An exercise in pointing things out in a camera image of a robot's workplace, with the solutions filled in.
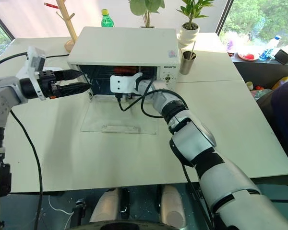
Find red sausages on tray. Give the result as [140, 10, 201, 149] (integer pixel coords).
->
[113, 67, 138, 74]

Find glass toaster oven door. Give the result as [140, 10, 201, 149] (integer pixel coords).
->
[80, 94, 159, 135]

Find round-leaf plant in white pot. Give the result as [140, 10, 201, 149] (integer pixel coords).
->
[128, 0, 166, 29]

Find thin white floor cable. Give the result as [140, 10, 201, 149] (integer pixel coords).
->
[48, 195, 73, 230]

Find person in dark clothing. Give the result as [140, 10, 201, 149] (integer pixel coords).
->
[256, 77, 288, 176]

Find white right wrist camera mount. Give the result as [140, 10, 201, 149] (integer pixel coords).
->
[109, 72, 144, 94]

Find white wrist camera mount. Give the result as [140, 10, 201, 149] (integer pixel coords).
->
[15, 46, 48, 102]
[109, 72, 144, 94]

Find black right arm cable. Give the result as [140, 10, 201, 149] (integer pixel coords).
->
[115, 80, 216, 230]

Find purple toy figure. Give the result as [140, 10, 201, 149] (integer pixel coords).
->
[227, 38, 236, 55]

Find beige rounded robot leg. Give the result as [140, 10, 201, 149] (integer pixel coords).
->
[89, 187, 122, 223]
[160, 184, 186, 229]

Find black box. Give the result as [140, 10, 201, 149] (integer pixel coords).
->
[274, 47, 288, 65]

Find clear bottle blue label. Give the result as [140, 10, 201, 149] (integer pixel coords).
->
[258, 35, 283, 61]

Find green bottle yellow cap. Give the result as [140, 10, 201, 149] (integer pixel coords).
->
[100, 9, 115, 28]

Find yellow bag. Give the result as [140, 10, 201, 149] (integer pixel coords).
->
[271, 75, 288, 91]

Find slim-leaf plant in white pot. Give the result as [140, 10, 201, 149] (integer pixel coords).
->
[176, 0, 210, 46]

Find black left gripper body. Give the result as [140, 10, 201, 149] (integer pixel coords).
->
[36, 70, 63, 99]

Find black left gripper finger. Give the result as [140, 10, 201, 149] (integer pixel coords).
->
[56, 81, 91, 96]
[53, 69, 83, 81]

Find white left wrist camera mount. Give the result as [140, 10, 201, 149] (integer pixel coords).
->
[15, 46, 48, 102]

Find wooden coat tree stand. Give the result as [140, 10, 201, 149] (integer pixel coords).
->
[55, 0, 79, 53]

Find steel cup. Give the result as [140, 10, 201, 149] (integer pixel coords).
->
[179, 50, 198, 75]

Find red plate with red item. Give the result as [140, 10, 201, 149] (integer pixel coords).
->
[237, 51, 260, 61]

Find white toaster oven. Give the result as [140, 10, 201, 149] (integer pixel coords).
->
[67, 26, 183, 104]

